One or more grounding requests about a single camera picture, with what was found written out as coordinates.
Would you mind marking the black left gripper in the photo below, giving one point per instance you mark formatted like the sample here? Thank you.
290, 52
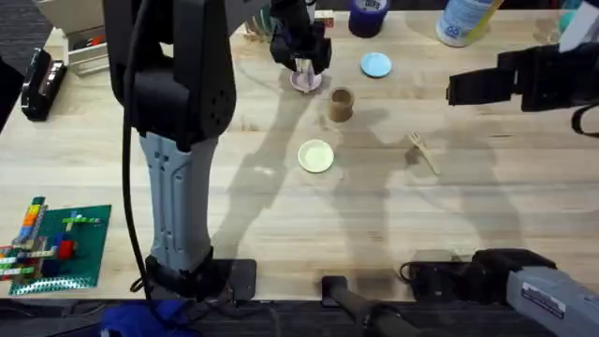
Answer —
297, 23

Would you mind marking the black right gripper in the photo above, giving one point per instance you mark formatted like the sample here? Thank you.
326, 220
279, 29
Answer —
547, 75

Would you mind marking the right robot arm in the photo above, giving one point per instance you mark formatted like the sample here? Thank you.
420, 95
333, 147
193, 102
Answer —
538, 290

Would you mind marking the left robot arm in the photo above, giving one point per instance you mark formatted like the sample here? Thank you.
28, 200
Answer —
180, 201

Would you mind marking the small pink plate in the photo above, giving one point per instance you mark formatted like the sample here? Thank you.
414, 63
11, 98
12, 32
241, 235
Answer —
299, 83

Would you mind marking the brown cup container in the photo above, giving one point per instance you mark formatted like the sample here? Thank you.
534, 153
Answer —
340, 105

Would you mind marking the small blue plate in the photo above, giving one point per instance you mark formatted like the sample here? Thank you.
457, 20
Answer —
375, 64

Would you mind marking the small pale green plate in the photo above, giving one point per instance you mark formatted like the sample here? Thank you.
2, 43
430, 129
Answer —
316, 156

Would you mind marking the pale upright wrist plate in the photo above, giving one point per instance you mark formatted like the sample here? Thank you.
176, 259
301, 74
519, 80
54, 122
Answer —
580, 25

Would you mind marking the white canister with label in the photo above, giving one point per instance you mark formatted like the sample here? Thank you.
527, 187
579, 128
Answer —
461, 23

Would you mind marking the blue tape roll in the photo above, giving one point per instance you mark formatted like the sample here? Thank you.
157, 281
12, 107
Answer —
368, 19

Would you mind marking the wooden fork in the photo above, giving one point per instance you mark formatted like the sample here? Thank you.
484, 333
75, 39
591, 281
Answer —
425, 152

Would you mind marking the grey box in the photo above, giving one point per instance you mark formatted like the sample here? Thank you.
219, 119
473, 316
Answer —
79, 33

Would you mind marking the black device with silver trim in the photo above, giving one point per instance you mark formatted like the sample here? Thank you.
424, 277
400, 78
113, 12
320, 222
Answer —
41, 86

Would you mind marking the green board with toy blocks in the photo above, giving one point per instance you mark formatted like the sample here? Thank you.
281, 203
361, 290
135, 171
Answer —
70, 253

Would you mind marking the blue cloth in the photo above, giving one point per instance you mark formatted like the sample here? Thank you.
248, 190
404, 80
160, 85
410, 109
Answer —
140, 318

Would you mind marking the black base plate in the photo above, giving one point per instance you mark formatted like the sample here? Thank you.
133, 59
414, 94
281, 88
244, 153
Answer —
243, 278

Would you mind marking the black rail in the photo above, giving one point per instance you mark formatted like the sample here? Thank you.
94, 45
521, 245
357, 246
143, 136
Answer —
281, 320

